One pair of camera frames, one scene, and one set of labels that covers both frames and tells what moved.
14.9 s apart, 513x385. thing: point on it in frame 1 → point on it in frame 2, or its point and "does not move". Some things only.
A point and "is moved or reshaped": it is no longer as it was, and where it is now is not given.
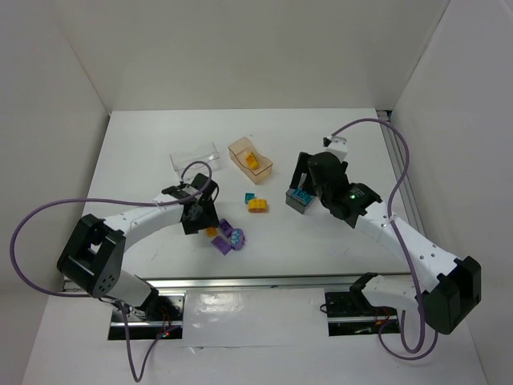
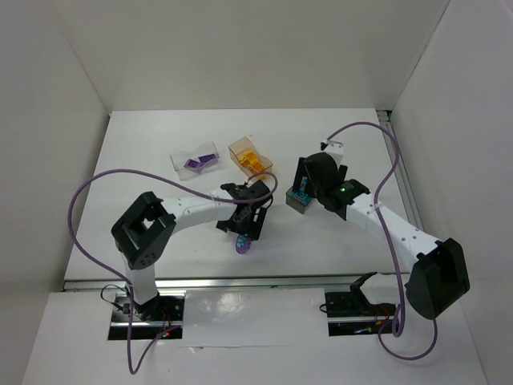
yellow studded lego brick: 257,205 is moved or reshaped
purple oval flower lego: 237,239 is moved or reshaped
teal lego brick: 302,196 does not move
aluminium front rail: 255,282 does not move
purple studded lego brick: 224,247 → 207,158
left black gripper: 204,223 → 244,224
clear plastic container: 206,153 does not move
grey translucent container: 295,202 does not move
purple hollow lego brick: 226,227 is moved or reshaped
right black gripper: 303,176 does not move
